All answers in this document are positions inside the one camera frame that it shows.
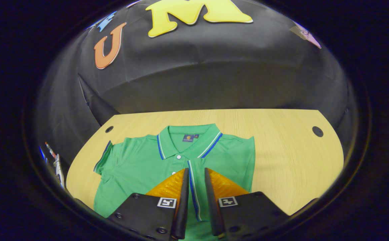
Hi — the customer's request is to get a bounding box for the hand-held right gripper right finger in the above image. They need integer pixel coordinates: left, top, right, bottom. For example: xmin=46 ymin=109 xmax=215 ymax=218
xmin=204 ymin=167 xmax=289 ymax=241

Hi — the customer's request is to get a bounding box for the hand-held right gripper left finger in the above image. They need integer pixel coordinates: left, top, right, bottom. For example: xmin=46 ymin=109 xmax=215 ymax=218
xmin=107 ymin=168 xmax=190 ymax=241

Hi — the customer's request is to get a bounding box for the green polo T-shirt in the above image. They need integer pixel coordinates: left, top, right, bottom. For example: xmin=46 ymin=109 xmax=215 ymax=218
xmin=93 ymin=124 xmax=256 ymax=241

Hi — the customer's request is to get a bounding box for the white red blue printed item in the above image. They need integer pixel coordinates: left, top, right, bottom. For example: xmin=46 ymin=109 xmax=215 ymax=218
xmin=39 ymin=142 xmax=65 ymax=188

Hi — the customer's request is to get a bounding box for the black backdrop cloth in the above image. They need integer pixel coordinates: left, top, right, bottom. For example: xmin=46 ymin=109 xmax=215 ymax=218
xmin=35 ymin=0 xmax=359 ymax=169

